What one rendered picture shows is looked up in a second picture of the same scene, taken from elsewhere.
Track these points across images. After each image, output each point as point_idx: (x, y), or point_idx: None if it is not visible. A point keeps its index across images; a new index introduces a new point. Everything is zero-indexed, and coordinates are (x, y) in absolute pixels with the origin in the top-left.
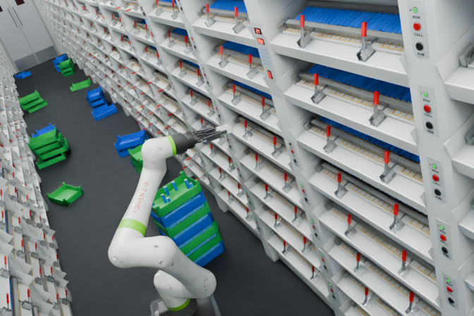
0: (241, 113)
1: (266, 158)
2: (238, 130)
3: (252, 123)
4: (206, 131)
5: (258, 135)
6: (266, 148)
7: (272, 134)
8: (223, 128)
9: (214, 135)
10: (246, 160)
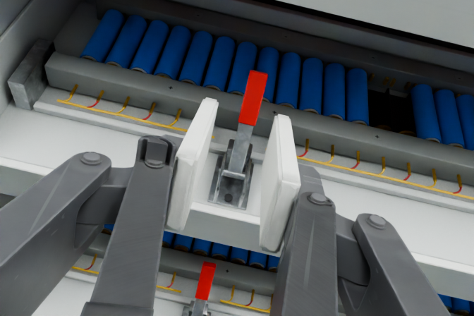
0: None
1: (219, 266)
2: (85, 144)
3: (219, 92)
4: (158, 266)
5: (319, 162)
6: (458, 239)
7: (451, 149)
8: (206, 145)
9: (441, 302)
10: (57, 302)
